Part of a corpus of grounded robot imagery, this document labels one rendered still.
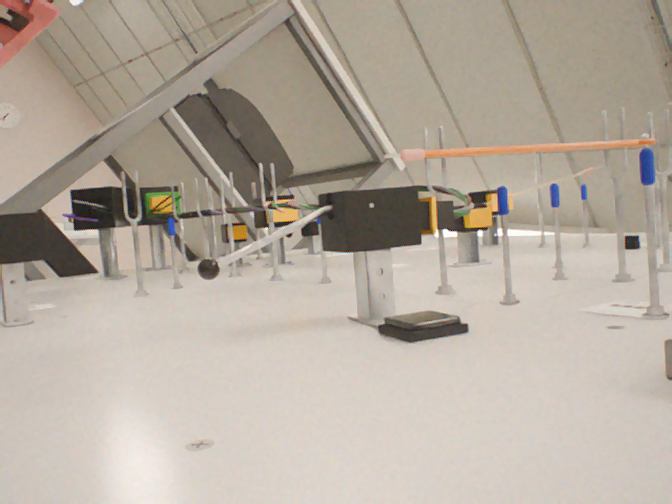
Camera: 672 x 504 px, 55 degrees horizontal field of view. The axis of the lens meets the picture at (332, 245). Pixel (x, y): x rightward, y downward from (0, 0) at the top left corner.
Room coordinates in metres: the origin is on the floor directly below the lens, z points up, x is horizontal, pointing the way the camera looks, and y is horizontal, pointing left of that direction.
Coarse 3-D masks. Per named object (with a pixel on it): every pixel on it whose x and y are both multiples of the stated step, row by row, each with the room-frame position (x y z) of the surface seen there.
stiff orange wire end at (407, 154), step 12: (540, 144) 0.27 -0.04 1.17; (552, 144) 0.27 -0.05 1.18; (564, 144) 0.27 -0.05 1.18; (576, 144) 0.27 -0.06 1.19; (588, 144) 0.27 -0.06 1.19; (600, 144) 0.27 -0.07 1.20; (612, 144) 0.27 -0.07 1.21; (624, 144) 0.27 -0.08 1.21; (636, 144) 0.27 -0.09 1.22; (648, 144) 0.26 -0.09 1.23; (384, 156) 0.27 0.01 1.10; (396, 156) 0.27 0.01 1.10; (408, 156) 0.26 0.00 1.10; (420, 156) 0.26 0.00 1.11; (432, 156) 0.27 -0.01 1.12; (444, 156) 0.27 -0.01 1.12; (456, 156) 0.27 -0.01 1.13
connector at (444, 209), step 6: (420, 204) 0.37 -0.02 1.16; (426, 204) 0.38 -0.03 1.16; (438, 204) 0.38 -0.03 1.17; (444, 204) 0.38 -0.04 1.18; (450, 204) 0.38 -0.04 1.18; (420, 210) 0.38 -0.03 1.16; (426, 210) 0.38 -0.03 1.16; (438, 210) 0.38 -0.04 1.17; (444, 210) 0.38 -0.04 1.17; (450, 210) 0.38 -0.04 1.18; (420, 216) 0.38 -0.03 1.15; (426, 216) 0.38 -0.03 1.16; (438, 216) 0.38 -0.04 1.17; (444, 216) 0.38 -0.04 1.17; (450, 216) 0.38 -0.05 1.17; (420, 222) 0.38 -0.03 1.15; (426, 222) 0.38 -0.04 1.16; (438, 222) 0.38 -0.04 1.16; (444, 222) 0.38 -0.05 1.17; (450, 222) 0.38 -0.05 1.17; (420, 228) 0.38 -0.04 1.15; (426, 228) 0.38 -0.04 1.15; (438, 228) 0.38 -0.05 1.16; (444, 228) 0.38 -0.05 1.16; (450, 228) 0.38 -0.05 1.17
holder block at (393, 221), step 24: (336, 192) 0.37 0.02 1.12; (360, 192) 0.36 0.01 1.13; (384, 192) 0.36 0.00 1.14; (408, 192) 0.36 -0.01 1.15; (336, 216) 0.38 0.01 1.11; (360, 216) 0.37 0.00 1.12; (384, 216) 0.37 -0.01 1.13; (408, 216) 0.37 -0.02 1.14; (336, 240) 0.38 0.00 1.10; (360, 240) 0.37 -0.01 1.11; (384, 240) 0.37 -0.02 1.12; (408, 240) 0.37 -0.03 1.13
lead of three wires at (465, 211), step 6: (432, 186) 0.46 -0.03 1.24; (438, 186) 0.46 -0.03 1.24; (444, 186) 0.45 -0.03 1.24; (438, 192) 0.46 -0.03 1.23; (444, 192) 0.45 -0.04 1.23; (450, 192) 0.44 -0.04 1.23; (456, 192) 0.44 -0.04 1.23; (462, 198) 0.43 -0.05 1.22; (468, 198) 0.42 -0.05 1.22; (468, 204) 0.41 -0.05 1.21; (456, 210) 0.40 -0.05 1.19; (462, 210) 0.40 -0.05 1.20; (468, 210) 0.40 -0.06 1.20; (456, 216) 0.40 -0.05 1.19
